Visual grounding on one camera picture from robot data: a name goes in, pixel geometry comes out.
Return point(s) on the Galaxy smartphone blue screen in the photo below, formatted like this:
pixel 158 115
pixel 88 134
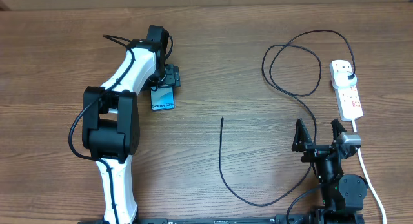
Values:
pixel 162 99

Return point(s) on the white power strip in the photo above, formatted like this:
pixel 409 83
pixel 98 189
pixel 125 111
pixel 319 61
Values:
pixel 348 101

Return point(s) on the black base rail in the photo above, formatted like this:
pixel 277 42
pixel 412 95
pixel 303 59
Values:
pixel 277 219

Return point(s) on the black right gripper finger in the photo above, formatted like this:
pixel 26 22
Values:
pixel 302 140
pixel 338 130

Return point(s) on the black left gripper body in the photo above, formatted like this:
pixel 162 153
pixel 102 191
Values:
pixel 171 77

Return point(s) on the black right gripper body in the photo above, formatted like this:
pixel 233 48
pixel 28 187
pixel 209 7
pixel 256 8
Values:
pixel 326 168

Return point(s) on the white charger plug adapter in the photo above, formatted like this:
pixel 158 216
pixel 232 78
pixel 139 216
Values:
pixel 343 79

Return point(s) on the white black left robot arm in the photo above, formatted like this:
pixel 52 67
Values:
pixel 107 130

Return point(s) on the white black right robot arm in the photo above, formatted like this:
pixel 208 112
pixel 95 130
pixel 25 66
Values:
pixel 342 194

